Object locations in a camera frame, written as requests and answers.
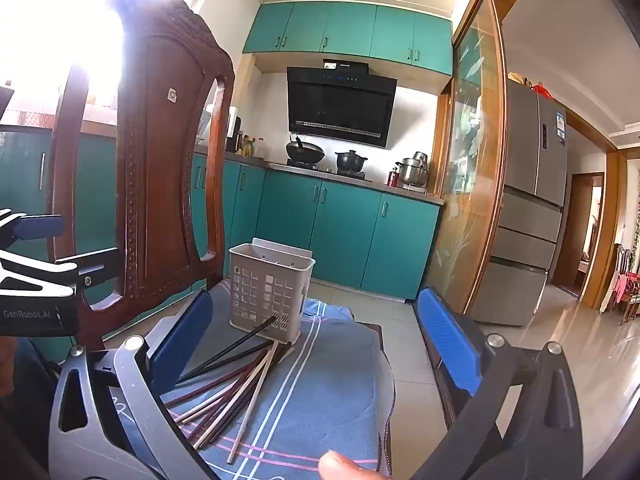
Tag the blue striped towel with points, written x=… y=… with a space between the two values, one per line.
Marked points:
x=310 y=385

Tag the black range hood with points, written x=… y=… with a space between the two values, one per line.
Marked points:
x=340 y=105

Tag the black kitchen appliance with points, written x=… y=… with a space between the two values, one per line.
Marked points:
x=233 y=135

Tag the black wok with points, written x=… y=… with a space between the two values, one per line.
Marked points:
x=305 y=151

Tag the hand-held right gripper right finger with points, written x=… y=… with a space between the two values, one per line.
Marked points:
x=447 y=340

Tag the dark sauce bottle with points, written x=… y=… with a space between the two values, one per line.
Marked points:
x=240 y=144

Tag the wood-framed glass sliding door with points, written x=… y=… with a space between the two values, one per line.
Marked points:
x=470 y=185

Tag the teal kitchen cabinets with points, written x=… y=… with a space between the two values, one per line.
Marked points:
x=350 y=30
x=340 y=230

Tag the teal upper kitchen cabinets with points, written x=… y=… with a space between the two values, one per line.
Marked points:
x=350 y=30

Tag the red thermos bottle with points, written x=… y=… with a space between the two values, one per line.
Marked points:
x=393 y=177

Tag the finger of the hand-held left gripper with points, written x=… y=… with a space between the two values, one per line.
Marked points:
x=97 y=266
x=40 y=226

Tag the beige plastic utensil basket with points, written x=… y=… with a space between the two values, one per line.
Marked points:
x=236 y=305

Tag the black cooking pot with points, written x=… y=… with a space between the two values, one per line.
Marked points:
x=351 y=162

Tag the pile of mixed chopsticks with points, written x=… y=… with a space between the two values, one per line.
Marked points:
x=225 y=400

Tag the person's right hand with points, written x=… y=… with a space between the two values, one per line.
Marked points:
x=347 y=467

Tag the carved wooden chair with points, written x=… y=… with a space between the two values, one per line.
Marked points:
x=150 y=160

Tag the steel stock pot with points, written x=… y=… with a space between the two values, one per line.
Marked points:
x=412 y=171

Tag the pink cloth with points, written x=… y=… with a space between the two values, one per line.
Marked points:
x=620 y=287

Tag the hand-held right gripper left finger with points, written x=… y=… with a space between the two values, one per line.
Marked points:
x=181 y=342

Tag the cooking oil bottle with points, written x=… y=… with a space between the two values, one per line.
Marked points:
x=260 y=149

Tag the teal lower kitchen cabinets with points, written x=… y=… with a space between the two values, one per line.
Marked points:
x=340 y=230

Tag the red bag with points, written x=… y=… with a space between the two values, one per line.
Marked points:
x=541 y=91

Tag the silver refrigerator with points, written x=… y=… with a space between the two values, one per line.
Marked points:
x=530 y=185

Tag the gas stove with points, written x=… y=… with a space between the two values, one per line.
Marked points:
x=325 y=170

